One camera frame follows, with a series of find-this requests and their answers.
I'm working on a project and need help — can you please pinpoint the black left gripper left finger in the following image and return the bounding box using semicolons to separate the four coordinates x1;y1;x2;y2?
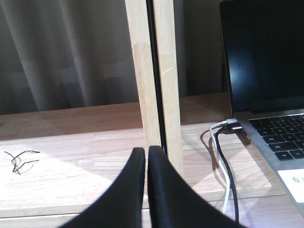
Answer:
61;148;145;228

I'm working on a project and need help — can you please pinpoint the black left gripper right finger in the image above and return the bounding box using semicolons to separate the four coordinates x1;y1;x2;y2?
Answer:
148;146;242;228

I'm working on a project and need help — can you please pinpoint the wooden phone holder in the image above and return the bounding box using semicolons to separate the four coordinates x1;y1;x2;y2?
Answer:
125;0;183;175

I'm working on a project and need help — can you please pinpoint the grey curtain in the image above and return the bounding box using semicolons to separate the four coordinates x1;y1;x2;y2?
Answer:
0;0;227;114

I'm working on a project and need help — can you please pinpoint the silver laptop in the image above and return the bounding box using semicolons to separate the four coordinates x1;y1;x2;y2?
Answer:
219;0;304;212

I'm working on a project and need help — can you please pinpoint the black laptop cable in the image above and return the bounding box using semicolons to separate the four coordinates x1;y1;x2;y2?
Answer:
213;123;243;223

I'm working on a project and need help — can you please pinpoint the white laptop cable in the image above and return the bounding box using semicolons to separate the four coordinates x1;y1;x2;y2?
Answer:
209;118;238;214

